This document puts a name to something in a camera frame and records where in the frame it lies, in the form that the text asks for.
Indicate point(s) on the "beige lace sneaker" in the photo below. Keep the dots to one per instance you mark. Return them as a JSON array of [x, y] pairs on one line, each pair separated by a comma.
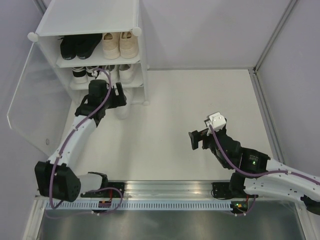
[[110, 45], [128, 45]]

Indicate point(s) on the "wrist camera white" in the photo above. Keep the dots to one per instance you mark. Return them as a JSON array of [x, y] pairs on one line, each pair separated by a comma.
[[215, 120], [95, 73]]

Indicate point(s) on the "black white patterned sneaker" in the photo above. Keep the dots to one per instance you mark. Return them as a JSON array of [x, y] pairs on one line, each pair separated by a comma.
[[89, 70]]

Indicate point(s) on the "white plastic shoe cabinet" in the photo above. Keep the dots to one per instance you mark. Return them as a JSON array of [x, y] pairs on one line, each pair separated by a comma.
[[77, 17]]

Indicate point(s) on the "white slotted cable duct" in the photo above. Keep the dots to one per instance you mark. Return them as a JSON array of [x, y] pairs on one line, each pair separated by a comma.
[[171, 205]]

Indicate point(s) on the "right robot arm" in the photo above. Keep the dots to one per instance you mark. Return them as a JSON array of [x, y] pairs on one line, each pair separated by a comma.
[[255, 174]]

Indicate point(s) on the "aluminium corner frame post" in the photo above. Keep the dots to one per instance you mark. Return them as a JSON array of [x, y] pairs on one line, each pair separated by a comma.
[[276, 32]]

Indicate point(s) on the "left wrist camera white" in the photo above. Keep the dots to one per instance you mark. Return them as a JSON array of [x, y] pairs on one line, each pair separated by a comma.
[[95, 73]]

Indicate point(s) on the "black canvas sneaker front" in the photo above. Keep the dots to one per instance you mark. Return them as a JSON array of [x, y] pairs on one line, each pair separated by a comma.
[[85, 44]]

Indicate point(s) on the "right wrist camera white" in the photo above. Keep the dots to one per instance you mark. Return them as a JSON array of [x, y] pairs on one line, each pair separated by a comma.
[[215, 120]]

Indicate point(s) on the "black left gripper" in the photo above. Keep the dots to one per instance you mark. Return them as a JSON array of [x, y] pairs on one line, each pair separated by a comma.
[[117, 97]]

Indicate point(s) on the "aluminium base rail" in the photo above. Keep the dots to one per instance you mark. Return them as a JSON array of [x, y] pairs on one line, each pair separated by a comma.
[[160, 188]]

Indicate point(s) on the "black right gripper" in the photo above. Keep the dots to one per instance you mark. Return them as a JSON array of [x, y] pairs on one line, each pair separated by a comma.
[[204, 141]]

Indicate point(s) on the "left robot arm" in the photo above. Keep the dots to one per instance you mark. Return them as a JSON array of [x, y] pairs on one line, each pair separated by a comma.
[[55, 177]]

